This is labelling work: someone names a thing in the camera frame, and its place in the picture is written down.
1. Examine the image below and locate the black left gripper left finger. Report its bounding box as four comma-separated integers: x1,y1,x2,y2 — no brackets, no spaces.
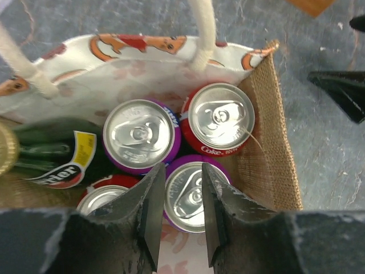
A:
40,163,165,273

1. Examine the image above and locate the purple fanta can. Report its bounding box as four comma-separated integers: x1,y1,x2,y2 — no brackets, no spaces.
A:
164,155,232,233
103,99,182,175

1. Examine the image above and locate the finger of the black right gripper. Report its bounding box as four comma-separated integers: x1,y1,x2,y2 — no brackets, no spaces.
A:
307,71,364,123
349,15,365,31

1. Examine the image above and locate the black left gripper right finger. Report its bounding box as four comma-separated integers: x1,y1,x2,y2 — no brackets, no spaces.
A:
202,163,308,273

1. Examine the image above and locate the green Perrier glass bottle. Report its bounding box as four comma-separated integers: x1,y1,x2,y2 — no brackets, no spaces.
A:
1,116,114,190

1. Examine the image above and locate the canvas bag with cat print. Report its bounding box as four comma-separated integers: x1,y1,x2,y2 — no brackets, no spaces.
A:
1,1,302,273

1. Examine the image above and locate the wooden compartment tray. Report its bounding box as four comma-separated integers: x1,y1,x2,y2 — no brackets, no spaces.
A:
286,0,335,18

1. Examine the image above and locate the red coke can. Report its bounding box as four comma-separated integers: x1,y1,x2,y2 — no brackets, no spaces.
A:
76,174,141,215
180,82,256,157

